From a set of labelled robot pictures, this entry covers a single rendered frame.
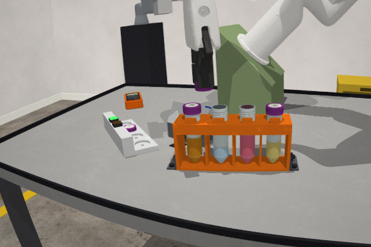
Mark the orange test tube rack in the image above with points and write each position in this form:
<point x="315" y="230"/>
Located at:
<point x="232" y="127"/>

